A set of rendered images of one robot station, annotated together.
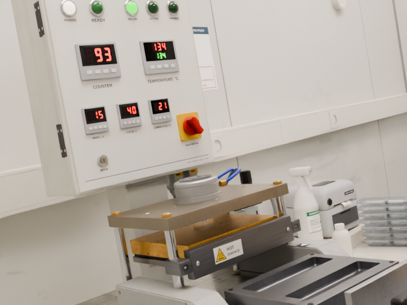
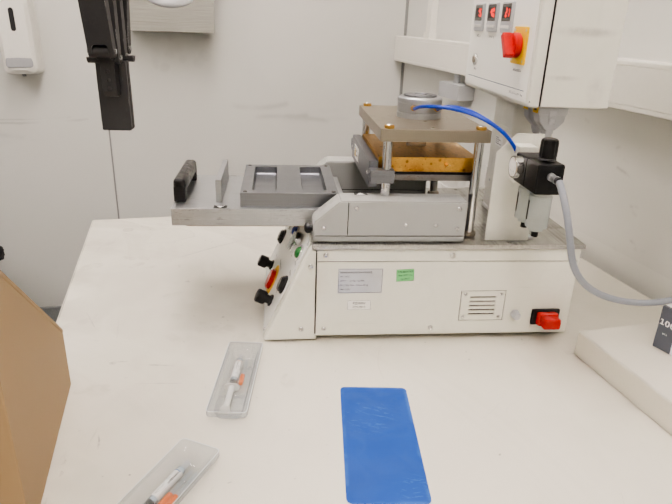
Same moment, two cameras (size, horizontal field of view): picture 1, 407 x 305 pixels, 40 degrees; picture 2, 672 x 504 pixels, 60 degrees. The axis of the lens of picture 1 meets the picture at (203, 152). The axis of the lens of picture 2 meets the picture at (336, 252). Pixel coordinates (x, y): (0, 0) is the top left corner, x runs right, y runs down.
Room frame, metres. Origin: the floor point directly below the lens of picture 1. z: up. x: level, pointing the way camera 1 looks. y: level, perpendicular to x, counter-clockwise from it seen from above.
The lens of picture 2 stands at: (1.46, -0.95, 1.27)
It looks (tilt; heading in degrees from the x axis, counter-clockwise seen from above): 22 degrees down; 123
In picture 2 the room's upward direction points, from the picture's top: 2 degrees clockwise
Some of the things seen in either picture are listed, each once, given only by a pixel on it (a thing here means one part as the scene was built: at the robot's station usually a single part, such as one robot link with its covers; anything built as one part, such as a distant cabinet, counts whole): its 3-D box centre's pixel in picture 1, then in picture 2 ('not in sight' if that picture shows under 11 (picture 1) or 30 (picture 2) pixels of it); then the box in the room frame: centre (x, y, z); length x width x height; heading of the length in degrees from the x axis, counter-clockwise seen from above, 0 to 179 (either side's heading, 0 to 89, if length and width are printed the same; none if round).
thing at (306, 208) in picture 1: (306, 204); not in sight; (1.84, -0.30, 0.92); 0.09 x 0.08 x 0.25; 43
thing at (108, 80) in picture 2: not in sight; (107, 71); (0.94, -0.57, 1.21); 0.03 x 0.01 x 0.05; 129
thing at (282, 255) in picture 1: (295, 260); (384, 217); (1.02, -0.13, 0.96); 0.26 x 0.05 x 0.07; 39
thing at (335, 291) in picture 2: not in sight; (404, 261); (1.00, 0.00, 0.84); 0.53 x 0.37 x 0.17; 39
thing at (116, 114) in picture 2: not in sight; (114, 96); (0.92, -0.56, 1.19); 0.03 x 0.01 x 0.07; 39
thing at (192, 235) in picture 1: (206, 222); (416, 141); (1.00, 0.02, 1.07); 0.22 x 0.17 x 0.10; 129
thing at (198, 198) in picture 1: (198, 210); (437, 133); (1.03, 0.03, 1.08); 0.31 x 0.24 x 0.13; 129
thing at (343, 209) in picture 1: (315, 207); not in sight; (1.97, -0.36, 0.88); 0.25 x 0.20 x 0.17; 43
